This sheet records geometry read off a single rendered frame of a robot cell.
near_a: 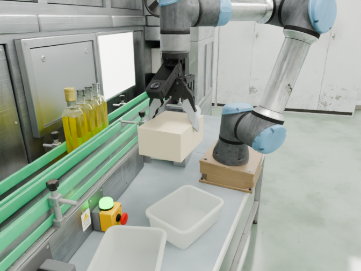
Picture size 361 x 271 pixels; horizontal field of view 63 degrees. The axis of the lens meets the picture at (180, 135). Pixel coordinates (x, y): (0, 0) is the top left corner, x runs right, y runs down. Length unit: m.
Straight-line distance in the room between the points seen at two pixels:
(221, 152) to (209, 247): 0.40
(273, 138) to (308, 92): 3.88
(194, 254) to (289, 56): 0.68
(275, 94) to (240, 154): 0.29
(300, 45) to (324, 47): 3.78
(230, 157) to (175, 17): 0.62
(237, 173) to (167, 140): 0.50
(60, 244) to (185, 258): 0.34
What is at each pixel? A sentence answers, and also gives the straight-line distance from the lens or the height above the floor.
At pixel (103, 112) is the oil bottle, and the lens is 1.24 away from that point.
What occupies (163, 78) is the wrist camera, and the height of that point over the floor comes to 1.25.
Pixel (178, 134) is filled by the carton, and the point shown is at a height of 1.12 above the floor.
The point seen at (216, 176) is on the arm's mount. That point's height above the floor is 0.79.
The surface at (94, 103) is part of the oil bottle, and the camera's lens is 1.18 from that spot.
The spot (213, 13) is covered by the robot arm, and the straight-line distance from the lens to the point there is 0.79.
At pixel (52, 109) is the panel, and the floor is 1.06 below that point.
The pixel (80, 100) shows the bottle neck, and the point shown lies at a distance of 1.13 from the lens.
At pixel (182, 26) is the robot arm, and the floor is 1.36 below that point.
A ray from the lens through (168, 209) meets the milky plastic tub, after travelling 1.03.
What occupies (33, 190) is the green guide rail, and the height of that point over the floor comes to 0.95.
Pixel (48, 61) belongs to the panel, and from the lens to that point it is 1.20.
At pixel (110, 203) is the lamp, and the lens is 0.97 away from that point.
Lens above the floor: 1.38
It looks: 22 degrees down
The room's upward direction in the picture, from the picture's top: straight up
